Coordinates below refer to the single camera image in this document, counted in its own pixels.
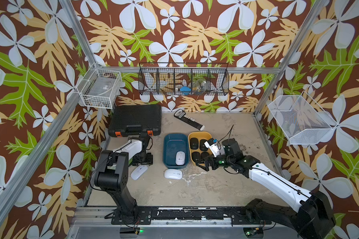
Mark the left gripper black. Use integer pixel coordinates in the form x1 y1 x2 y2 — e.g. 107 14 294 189
134 153 154 166

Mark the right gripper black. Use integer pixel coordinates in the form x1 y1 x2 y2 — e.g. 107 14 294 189
195 152 234 171

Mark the black mouse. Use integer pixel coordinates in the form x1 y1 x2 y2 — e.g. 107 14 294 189
189 137 199 150
201 152 210 158
191 151 202 163
199 139 208 152

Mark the white mouse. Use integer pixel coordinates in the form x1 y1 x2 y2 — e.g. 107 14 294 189
175 151 186 166
131 165 149 180
164 169 183 180

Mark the yellow plastic storage box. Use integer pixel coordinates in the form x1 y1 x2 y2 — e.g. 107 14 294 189
188 131 213 165

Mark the teal plastic storage box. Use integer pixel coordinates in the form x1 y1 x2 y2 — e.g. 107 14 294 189
163 133 190 169

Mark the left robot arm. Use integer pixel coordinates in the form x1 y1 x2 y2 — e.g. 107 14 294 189
92 133 153 224

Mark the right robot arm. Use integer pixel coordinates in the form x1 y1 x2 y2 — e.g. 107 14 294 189
190 138 336 239

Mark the black tool case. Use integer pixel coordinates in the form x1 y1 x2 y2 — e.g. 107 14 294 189
108 105 162 137

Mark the black lint roller stick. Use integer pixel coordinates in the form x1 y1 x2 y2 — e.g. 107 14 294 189
174 109 205 131

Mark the blue lid in basket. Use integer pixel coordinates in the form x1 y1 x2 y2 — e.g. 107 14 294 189
180 86 191 96

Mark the clear glass jar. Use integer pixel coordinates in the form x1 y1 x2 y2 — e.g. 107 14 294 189
192 79 207 95

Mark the white mesh basket right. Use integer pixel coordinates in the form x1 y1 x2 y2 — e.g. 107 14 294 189
267 91 337 145

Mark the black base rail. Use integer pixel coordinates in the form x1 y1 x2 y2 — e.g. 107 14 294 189
104 206 266 226

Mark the black wire basket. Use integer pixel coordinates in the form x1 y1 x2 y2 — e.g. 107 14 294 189
138 62 230 96

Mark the white wire basket left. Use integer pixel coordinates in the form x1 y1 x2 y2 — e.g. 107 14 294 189
78 64 123 109

